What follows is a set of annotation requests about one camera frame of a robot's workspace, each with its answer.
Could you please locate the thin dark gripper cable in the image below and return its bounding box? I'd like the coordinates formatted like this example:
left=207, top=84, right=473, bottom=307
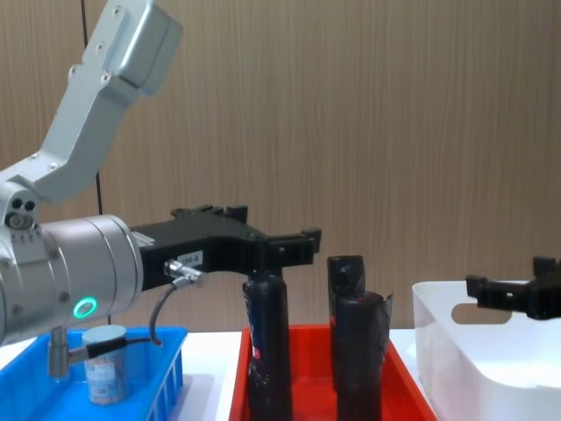
left=46, top=259, right=203, bottom=379

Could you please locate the black bottle with loose wrap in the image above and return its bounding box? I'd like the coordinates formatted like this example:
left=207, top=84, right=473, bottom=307
left=334, top=289, right=396, bottom=421

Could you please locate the black bottle with angled top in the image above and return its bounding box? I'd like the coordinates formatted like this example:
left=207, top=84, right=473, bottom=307
left=326, top=254, right=366, bottom=394

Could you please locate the red plastic tray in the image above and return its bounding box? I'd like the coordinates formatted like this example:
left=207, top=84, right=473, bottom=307
left=227, top=324, right=439, bottom=421

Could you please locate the black bottle with printed label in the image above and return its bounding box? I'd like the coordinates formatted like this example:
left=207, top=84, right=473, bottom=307
left=242, top=268, right=294, bottom=421

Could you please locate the blue plastic tray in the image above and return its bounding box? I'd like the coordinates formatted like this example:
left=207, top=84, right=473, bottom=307
left=0, top=325, right=189, bottom=421

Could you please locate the cylindrical can with grey lid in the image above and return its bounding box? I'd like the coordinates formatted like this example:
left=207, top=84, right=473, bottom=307
left=82, top=325, right=130, bottom=407

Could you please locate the white plastic bin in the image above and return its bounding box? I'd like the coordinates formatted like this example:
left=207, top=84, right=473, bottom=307
left=411, top=279, right=561, bottom=421

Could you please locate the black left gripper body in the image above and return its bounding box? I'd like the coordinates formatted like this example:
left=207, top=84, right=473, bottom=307
left=130, top=218, right=270, bottom=293

